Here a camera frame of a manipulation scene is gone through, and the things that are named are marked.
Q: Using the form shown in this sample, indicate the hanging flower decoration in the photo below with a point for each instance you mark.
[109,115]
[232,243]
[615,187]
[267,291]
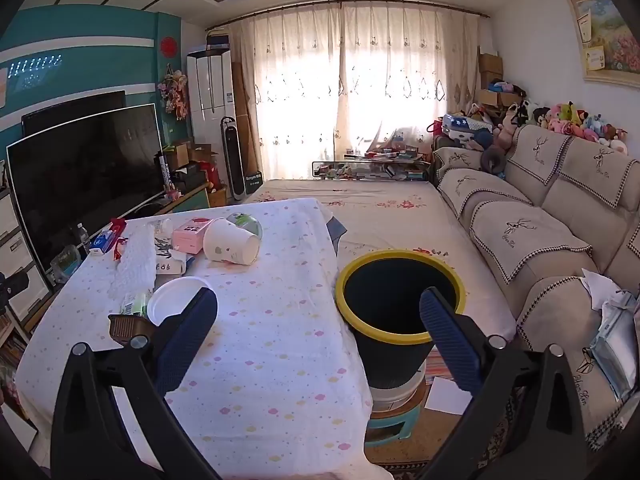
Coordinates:
[175,90]

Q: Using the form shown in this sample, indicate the glass coffee table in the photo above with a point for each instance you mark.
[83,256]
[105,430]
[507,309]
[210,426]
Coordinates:
[370,165]

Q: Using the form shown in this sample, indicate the white plastic bucket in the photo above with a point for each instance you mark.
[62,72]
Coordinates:
[395,397]

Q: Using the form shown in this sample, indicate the large curved television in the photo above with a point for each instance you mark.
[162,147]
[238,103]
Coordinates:
[85,180]

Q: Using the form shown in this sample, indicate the clear green-label plastic cup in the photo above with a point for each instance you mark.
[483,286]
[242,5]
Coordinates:
[245,220]

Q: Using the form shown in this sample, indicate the clear water bottle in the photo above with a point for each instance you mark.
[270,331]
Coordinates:
[82,240]

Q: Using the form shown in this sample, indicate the long red envelope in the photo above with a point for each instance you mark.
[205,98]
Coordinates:
[117,225]

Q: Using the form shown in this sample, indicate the white paper cup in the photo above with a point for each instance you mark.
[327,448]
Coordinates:
[227,242]

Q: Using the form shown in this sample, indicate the red bag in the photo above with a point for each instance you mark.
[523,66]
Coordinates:
[212,175]

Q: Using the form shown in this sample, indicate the framed flower picture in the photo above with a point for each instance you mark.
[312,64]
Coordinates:
[610,35]

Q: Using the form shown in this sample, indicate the black yellow-rimmed trash bin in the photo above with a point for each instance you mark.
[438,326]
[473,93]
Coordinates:
[385,285]

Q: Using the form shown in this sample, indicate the blue tissue pack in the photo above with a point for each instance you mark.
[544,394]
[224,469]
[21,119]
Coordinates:
[102,244]

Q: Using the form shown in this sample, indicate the white embroidered curtain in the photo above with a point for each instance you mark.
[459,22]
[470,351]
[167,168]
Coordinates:
[290,90]
[410,80]

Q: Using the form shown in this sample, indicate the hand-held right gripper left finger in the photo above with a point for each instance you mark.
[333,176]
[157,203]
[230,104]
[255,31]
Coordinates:
[187,340]

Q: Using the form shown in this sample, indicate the boxes atop air conditioner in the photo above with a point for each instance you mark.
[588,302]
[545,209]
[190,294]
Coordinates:
[220,40]

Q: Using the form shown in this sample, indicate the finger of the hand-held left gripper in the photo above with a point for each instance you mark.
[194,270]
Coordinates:
[12,284]

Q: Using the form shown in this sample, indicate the bookshelf with books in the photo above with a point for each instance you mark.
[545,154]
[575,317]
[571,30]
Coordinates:
[10,355]

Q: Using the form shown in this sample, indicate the white drawer unit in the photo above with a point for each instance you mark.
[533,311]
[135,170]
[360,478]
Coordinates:
[20,255]

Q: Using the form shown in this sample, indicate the blue wet wipes pack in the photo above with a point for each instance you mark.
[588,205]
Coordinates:
[612,340]

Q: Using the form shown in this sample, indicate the pink toy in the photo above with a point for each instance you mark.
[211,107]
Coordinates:
[172,196]

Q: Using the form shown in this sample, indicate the tall black white box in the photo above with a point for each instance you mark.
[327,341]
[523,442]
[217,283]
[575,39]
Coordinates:
[165,172]

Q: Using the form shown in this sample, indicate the dark curtain rod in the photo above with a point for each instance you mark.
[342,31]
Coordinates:
[295,7]

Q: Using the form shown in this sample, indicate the clear plastic bag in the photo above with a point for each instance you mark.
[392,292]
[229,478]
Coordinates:
[65,262]

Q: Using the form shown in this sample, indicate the crumpled white tissue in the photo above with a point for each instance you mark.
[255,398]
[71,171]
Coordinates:
[597,285]

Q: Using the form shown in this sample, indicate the brown plastic tray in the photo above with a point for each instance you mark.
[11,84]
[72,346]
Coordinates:
[125,327]

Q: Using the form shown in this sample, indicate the beige leaf-print drink carton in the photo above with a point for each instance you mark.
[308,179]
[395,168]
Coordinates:
[165,262]

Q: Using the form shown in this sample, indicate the open cardboard box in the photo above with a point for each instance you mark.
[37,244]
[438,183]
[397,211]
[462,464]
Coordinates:
[200,154]

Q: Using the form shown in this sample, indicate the beige floral bed sheet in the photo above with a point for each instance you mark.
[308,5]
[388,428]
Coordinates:
[390,220]

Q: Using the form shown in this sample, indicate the stack of cardboard boxes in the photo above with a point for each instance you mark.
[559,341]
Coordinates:
[490,67]

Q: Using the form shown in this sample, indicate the white paper sheet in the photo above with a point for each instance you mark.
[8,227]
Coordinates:
[445,397]

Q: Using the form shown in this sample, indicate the teal plastic stool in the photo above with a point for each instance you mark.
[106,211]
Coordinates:
[395,430]

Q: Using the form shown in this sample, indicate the dark green box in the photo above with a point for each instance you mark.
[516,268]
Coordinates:
[252,182]

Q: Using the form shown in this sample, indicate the pink box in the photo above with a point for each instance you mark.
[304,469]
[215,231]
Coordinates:
[187,235]

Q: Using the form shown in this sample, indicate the white pill bottle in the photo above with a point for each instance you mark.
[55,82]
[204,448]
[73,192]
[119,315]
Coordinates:
[162,226]

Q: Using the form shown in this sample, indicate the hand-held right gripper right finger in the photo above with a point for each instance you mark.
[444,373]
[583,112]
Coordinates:
[450,340]

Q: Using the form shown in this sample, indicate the teal yellow television cabinet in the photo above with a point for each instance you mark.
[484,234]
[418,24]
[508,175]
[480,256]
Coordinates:
[192,200]

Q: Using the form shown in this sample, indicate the row of plush toys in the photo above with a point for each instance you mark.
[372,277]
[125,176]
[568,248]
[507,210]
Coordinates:
[560,120]

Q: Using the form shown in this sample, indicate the white paper towel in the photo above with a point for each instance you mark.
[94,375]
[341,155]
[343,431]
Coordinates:
[135,265]

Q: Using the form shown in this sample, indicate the grey neck pillow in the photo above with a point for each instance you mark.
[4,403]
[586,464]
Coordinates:
[492,160]

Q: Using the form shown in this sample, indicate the red rice cracker packet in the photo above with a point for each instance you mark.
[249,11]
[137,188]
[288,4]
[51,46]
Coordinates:
[120,249]

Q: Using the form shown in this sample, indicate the brown wooden bucket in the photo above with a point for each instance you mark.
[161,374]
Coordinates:
[218,197]

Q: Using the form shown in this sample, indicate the white round lid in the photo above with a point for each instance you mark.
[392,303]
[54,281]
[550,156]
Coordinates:
[170,300]

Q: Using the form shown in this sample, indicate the brown cardboard sheet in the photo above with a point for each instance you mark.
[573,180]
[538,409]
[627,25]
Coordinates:
[242,110]

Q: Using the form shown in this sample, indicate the star-print blue white bag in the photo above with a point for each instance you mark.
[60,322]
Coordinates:
[457,122]

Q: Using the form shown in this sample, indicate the white standing air conditioner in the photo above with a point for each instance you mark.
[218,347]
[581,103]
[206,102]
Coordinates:
[210,105]

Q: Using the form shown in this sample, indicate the red round wall ornament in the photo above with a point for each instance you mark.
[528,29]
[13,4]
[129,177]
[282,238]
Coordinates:
[168,45]

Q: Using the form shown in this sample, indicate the small green white packet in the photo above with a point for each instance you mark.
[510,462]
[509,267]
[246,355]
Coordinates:
[135,302]

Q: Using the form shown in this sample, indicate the clutter of boxes and books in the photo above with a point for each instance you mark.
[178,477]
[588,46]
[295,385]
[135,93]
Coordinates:
[395,152]

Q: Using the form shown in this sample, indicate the beige deer-embroidered sofa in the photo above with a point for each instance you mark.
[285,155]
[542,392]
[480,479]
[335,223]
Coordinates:
[550,240]

